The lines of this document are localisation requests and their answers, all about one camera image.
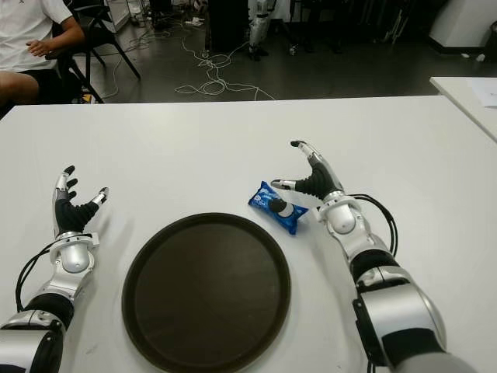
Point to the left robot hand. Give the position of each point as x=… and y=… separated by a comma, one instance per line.
x=71, y=217

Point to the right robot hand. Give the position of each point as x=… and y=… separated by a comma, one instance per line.
x=320, y=180

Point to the blue Oreo cookie pack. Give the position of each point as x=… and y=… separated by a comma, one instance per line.
x=272, y=206

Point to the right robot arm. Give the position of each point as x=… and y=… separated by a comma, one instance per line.
x=396, y=311

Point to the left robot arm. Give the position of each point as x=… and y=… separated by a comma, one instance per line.
x=70, y=260

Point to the yellow black floor object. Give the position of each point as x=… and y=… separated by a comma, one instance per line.
x=86, y=98

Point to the black chair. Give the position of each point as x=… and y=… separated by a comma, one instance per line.
x=68, y=68

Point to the round dark brown tray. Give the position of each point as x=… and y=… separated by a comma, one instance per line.
x=206, y=295

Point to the white side table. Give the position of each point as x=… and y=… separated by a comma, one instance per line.
x=462, y=97

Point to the black cabinet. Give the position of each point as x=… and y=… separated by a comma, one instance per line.
x=229, y=23

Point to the white paper sheet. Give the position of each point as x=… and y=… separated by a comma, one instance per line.
x=485, y=93

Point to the seated person in white shirt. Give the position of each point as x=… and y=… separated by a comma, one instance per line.
x=23, y=31

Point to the white power strip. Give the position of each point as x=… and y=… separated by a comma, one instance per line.
x=195, y=22

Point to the white cabinet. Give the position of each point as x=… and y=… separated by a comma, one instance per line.
x=462, y=23

